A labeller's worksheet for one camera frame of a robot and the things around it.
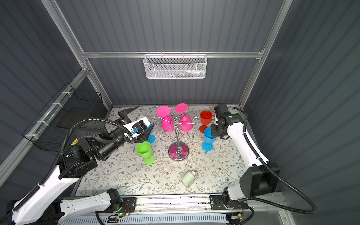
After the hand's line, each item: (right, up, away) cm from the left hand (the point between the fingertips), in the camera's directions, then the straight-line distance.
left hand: (142, 113), depth 53 cm
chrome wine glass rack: (+12, -23, +38) cm, 46 cm away
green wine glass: (-8, -20, +31) cm, 38 cm away
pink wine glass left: (+8, -4, +18) cm, 20 cm away
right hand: (+37, -10, +28) cm, 47 cm away
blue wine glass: (+32, -20, +39) cm, 54 cm away
